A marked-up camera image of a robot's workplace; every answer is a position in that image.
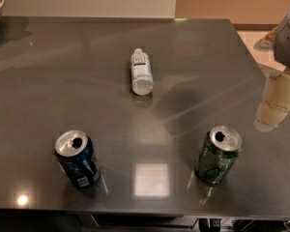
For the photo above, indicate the clear plastic water bottle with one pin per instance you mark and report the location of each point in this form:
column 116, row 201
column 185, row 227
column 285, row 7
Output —
column 141, row 74

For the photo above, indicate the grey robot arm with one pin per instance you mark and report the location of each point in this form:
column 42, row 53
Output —
column 282, row 42

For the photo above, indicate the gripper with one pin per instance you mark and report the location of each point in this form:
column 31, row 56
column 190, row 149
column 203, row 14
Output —
column 288, row 43

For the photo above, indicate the blue soda can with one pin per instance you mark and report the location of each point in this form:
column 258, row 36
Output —
column 75, row 152

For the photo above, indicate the green soda can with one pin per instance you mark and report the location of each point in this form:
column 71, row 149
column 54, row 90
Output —
column 221, row 148

